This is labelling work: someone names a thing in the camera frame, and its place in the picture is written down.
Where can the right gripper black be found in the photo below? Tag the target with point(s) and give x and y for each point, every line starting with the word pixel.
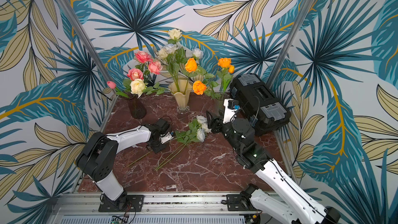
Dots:
pixel 218 121

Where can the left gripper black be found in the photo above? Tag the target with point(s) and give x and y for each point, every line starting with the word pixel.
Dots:
pixel 157 150

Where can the orange rose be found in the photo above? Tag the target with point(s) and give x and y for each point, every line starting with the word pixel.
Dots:
pixel 196 72
pixel 200 88
pixel 222 63

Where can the pink tulip bud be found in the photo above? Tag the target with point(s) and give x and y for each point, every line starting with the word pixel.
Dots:
pixel 112 85

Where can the pink rose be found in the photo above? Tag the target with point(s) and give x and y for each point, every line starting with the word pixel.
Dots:
pixel 143 59
pixel 134 74
pixel 153 68

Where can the cream white rose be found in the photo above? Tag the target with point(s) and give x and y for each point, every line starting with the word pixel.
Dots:
pixel 175 35

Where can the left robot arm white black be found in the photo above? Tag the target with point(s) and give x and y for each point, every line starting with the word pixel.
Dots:
pixel 98 156

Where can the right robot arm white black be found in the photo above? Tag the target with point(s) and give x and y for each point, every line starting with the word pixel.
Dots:
pixel 296 206

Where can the clear glass vase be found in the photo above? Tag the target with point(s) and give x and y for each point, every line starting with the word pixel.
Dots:
pixel 219 103

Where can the dark purple glass vase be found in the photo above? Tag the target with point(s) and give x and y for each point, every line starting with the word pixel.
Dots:
pixel 136 107

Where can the black plastic toolbox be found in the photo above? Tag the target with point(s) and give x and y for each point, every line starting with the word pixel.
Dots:
pixel 260 106

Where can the cream yellow fluted vase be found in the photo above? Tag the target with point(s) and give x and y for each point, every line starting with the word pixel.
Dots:
pixel 181 92

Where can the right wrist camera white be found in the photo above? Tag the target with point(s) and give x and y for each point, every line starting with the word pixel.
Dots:
pixel 231 107

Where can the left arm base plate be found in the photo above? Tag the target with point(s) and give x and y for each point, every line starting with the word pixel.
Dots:
pixel 125 203

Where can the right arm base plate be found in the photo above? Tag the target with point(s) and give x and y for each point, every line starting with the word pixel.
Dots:
pixel 237 202

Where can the aluminium front rail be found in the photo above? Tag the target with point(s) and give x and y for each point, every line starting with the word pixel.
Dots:
pixel 158 208

